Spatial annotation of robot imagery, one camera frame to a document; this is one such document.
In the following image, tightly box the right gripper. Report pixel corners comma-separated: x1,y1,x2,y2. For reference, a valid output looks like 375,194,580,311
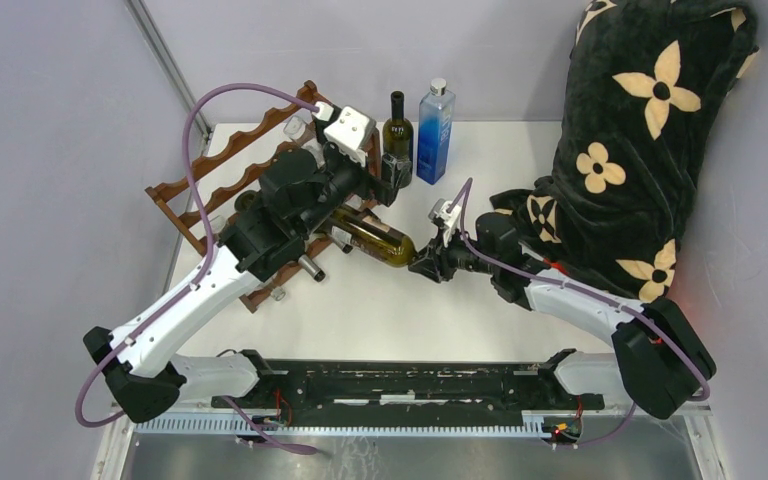
408,224,498,284

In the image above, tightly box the blue square glass bottle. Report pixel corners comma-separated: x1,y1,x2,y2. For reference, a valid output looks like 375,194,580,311
416,78,456,185

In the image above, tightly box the clear round glass bottle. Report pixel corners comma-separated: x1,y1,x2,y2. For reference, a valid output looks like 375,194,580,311
283,115,318,148

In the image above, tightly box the green wine bottle brown label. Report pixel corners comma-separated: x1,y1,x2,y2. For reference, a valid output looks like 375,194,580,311
234,190,327,284

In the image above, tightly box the clear square bottle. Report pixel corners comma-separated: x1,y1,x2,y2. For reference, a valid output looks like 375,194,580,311
209,214,286,313

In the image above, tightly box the brown wooden wine rack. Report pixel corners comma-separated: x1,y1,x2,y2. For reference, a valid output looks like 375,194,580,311
145,80,382,286

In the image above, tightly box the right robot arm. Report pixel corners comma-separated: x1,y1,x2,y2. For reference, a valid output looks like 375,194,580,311
408,213,717,420

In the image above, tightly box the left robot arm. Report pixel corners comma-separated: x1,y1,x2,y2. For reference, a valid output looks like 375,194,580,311
83,143,392,423

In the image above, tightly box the black floral blanket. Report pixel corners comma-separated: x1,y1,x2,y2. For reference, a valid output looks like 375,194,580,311
490,0,759,303

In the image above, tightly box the aluminium corner profile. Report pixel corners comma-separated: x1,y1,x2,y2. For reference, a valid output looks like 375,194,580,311
124,0,197,112

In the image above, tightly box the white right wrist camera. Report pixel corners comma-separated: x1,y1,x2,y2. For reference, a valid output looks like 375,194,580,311
429,198,462,249

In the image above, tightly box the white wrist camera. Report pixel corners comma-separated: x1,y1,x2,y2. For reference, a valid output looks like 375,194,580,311
312,101,376,167
429,198,462,249

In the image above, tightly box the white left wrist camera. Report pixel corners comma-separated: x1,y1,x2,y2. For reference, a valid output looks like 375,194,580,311
312,101,376,167

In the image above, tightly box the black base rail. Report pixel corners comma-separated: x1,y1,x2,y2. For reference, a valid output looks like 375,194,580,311
136,359,606,440

